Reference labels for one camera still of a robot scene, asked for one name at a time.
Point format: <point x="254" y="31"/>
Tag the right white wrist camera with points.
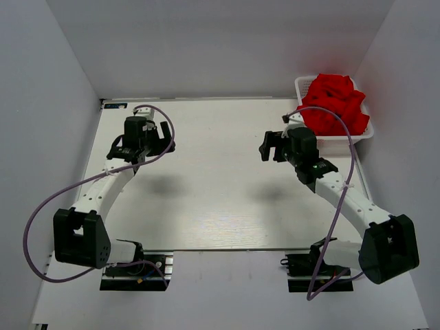
<point x="293" y="121"/>

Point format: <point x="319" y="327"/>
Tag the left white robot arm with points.
<point x="80" y="236"/>

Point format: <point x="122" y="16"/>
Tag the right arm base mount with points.
<point x="300" y="268"/>

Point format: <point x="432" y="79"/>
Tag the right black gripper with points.
<point x="271" y="139"/>

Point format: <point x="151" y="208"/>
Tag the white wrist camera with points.
<point x="293" y="121"/>
<point x="145" y="112"/>

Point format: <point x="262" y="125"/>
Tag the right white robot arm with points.
<point x="388" y="246"/>

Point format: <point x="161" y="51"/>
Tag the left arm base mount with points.
<point x="142" y="277"/>

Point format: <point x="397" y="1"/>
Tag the red t shirt pile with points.
<point x="332" y="103"/>

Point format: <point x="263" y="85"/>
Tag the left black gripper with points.
<point x="153" y="131"/>

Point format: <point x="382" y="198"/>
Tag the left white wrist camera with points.
<point x="145" y="112"/>

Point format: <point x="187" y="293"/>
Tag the blue table label sticker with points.
<point x="115" y="106"/>

